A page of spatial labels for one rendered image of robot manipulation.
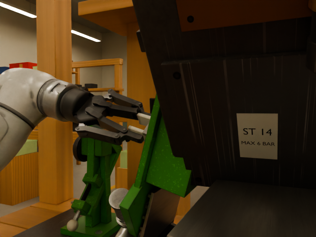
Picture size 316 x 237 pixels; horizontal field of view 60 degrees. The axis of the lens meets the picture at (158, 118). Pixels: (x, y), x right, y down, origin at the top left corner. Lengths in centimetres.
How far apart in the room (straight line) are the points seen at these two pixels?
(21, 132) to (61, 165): 45
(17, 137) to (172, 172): 37
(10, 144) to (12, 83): 14
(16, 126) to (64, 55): 51
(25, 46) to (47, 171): 878
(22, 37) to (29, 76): 908
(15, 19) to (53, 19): 864
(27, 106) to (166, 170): 36
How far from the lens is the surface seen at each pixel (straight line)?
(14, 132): 66
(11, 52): 941
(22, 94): 67
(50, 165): 110
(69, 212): 97
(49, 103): 63
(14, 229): 96
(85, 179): 78
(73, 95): 61
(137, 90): 86
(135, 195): 44
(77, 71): 623
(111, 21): 90
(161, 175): 44
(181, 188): 43
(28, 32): 998
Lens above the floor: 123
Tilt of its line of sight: 2 degrees down
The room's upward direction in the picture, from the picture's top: straight up
